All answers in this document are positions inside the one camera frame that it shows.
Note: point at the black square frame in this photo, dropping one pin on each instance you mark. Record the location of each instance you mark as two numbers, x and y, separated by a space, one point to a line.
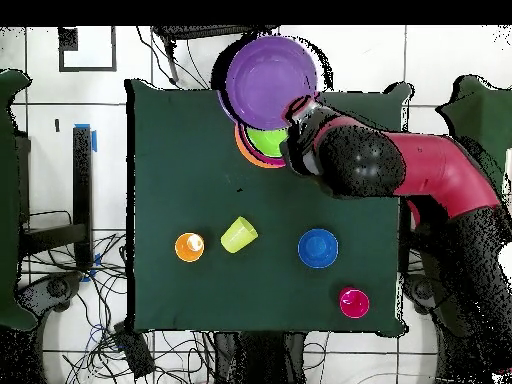
68 40

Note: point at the small blue plastic bowl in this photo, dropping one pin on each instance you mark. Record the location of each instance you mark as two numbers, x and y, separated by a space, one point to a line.
318 248

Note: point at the orange plastic cup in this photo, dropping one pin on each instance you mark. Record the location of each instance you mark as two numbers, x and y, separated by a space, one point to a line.
186 250

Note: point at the black metal stand legs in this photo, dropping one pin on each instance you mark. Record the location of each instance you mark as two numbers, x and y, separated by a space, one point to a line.
180 32

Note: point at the dark green table cloth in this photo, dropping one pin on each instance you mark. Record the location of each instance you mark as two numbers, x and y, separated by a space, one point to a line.
180 180

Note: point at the black office chair base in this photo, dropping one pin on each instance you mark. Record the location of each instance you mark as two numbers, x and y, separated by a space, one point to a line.
56 288
422 290

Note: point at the large orange plastic bowl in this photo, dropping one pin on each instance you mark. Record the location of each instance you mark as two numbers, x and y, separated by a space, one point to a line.
248 158

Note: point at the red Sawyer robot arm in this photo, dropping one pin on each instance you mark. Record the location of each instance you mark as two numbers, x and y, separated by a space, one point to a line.
440 168

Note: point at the large pink plastic bowl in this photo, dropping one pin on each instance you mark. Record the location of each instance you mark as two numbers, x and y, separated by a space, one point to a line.
264 160

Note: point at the small black floor object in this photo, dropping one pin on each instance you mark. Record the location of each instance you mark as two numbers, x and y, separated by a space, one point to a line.
57 125

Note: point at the yellow plastic cup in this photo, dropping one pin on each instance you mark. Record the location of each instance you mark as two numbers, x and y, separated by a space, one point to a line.
238 236

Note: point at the green cloth covered table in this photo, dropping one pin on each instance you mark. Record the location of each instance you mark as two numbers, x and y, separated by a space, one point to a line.
488 116
8 200

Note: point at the purple plastic bowl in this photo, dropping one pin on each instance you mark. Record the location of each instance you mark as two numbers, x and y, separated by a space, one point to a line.
268 80

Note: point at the blue tape strip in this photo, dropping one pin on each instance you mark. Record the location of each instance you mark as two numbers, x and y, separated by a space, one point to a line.
94 140
97 260

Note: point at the black power box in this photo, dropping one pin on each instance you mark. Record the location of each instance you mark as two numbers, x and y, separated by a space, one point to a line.
134 350

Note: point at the red plastic cup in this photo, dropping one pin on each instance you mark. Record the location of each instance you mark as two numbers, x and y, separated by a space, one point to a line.
354 304

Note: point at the green plastic bowl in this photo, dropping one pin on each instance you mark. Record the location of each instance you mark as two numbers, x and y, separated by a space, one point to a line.
268 142

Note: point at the black metal floor stand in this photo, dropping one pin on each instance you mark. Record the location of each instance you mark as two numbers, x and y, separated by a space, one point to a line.
82 180

